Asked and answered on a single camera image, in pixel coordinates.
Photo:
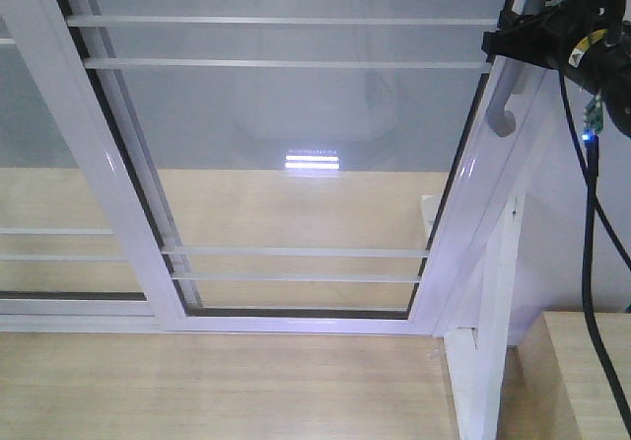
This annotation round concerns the green circuit board with led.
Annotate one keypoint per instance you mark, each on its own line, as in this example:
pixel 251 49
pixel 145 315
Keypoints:
pixel 593 118

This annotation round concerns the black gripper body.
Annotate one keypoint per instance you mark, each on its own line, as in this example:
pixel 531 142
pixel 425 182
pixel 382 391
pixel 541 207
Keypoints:
pixel 546 39

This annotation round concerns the white wooden support stand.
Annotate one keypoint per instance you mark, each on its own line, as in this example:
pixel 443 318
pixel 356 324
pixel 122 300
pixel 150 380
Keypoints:
pixel 476 356

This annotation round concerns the silver curved door handle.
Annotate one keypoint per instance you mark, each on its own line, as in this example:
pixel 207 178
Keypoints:
pixel 511 80

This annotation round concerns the white framed transparent sliding door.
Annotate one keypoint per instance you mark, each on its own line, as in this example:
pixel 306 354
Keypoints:
pixel 311 166

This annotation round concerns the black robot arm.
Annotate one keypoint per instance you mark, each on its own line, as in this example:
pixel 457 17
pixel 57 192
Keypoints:
pixel 587 40

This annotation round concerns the white fixed window frame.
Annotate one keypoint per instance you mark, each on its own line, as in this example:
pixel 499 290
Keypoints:
pixel 78 248

